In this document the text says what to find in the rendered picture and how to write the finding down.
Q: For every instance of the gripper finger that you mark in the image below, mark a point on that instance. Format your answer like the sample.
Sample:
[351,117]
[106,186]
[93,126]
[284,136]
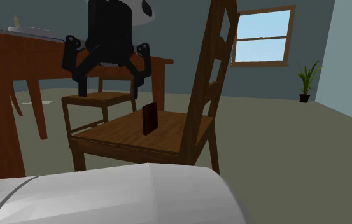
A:
[81,82]
[136,81]

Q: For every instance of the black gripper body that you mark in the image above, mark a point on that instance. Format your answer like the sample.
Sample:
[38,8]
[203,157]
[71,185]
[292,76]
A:
[110,28]

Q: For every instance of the small wooden chair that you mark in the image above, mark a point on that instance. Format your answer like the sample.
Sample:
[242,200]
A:
[96,98]

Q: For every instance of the dark brown upright box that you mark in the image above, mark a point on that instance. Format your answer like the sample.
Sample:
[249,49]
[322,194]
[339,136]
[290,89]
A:
[150,119]

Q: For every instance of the tall-backed wooden chair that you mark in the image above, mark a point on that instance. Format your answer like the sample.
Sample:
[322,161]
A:
[126,133]

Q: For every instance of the white plate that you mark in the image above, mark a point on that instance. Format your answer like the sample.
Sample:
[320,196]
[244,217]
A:
[29,30]

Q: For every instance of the pale candle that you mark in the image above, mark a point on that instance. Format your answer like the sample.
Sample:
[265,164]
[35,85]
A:
[16,21]

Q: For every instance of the wooden framed window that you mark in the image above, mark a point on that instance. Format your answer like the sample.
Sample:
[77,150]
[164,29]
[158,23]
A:
[262,35]

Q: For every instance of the green potted plant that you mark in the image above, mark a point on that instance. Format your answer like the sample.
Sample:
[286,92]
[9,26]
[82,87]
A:
[306,79]

